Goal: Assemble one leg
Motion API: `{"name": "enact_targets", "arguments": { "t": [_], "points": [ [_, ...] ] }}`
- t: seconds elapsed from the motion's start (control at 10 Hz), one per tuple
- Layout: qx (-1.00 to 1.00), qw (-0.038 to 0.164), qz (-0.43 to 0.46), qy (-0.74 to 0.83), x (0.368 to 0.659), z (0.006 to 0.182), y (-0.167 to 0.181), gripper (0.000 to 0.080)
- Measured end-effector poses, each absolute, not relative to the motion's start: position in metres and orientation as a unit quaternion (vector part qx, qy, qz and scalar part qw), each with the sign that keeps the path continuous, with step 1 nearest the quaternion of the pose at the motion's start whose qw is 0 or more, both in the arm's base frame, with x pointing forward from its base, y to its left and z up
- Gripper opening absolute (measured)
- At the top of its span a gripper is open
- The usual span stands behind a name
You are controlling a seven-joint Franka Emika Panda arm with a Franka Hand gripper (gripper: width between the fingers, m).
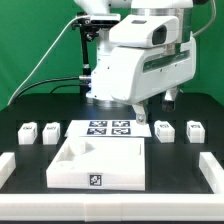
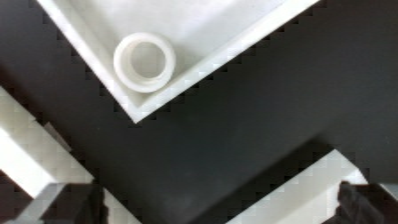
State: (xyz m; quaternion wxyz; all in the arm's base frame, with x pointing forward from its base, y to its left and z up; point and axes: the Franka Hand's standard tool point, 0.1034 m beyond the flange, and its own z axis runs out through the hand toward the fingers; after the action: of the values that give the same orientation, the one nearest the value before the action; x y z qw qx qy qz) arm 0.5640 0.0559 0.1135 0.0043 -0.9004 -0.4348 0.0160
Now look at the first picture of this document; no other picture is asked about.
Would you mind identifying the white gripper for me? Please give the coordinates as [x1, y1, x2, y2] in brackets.
[110, 37, 196, 125]

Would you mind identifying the white square tabletop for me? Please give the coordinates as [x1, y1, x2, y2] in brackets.
[46, 137, 145, 191]

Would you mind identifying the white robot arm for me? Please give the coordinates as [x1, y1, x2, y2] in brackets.
[74, 0, 196, 124]

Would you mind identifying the paper sheet with tag markers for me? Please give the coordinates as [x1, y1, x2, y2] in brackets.
[65, 120, 151, 137]

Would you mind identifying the white right fence piece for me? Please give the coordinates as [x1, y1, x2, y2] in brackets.
[199, 152, 224, 194]

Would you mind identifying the white fence piece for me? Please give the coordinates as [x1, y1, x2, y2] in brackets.
[199, 152, 224, 194]
[0, 152, 16, 189]

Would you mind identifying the white left fence piece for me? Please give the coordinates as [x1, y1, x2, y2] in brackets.
[0, 152, 16, 189]

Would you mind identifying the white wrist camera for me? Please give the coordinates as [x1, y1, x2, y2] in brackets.
[109, 15, 179, 48]

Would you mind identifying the black cable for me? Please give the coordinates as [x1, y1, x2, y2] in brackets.
[13, 76, 84, 101]

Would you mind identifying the black camera on stand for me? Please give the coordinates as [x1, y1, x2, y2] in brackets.
[71, 13, 121, 93]

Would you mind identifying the white camera cable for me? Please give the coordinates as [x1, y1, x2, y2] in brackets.
[7, 16, 83, 106]

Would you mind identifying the white front fence wall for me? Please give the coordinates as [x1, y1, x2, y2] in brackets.
[0, 194, 224, 222]

